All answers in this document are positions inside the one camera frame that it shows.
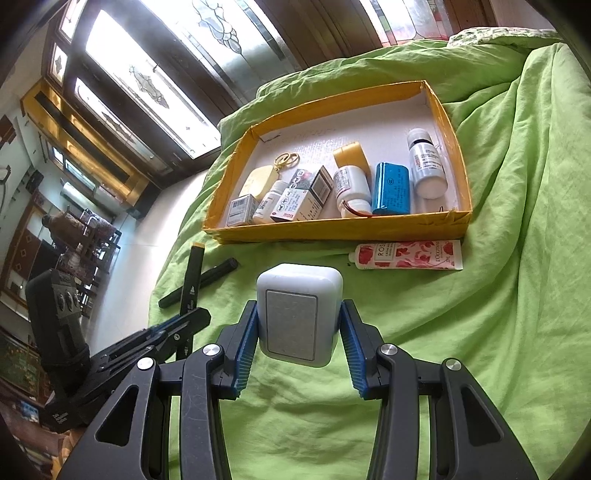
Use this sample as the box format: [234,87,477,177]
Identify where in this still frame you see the white bottle with green label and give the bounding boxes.
[406,128,450,199]

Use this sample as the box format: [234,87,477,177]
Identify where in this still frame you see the floral patterned pillow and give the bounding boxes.
[448,27,559,47]

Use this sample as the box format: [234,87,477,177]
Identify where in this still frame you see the blue battery pack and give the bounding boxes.
[372,161,411,216]

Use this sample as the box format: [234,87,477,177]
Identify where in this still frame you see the small barcode medicine box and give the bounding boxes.
[225,194,259,227]

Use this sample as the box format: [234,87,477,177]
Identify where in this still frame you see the white wall air conditioner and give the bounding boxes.
[61,181,99,204]

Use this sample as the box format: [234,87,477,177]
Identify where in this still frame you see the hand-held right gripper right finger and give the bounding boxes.
[339,300,541,480]

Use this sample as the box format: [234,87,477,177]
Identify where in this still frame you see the yellow cardboard tray box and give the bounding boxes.
[202,80,473,244]

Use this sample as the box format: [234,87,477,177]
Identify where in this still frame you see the yellow small scissors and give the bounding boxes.
[273,151,301,174]

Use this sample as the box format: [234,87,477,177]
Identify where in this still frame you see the black marker pen yellow tip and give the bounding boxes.
[175,241,206,361]

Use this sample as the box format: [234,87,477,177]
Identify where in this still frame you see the tall white medicine box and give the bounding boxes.
[270,167,335,223]

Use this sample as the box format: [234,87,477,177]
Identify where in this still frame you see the person's yellow clothing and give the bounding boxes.
[44,429,77,480]

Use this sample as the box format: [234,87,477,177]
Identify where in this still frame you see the yellow round jar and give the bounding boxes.
[333,143,371,178]

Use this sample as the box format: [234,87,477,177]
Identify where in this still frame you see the white USB charger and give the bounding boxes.
[256,263,344,368]

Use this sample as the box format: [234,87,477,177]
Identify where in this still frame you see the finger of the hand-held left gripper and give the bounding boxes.
[92,308,212,370]
[99,318,185,352]

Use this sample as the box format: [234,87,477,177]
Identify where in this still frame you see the wooden stained glass door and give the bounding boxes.
[41,0,287,178]
[249,0,504,77]

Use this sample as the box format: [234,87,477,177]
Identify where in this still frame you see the black metal chair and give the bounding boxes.
[69,208,122,296]

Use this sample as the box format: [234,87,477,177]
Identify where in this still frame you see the green blanket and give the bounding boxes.
[148,39,591,480]

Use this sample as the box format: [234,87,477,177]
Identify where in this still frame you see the rose print hand cream tube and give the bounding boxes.
[348,240,464,272]

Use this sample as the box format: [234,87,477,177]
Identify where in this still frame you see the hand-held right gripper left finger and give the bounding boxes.
[55,300,259,480]

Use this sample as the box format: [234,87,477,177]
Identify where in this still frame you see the pale yellow soap bar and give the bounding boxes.
[239,165,278,201]

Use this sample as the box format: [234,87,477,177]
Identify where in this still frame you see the yellow wooden door frame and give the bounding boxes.
[21,78,153,208]

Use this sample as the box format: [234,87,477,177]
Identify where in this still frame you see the white pill bottle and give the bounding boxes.
[252,180,289,224]

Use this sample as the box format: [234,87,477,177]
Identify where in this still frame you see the small white bottle red wire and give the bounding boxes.
[333,166,374,219]

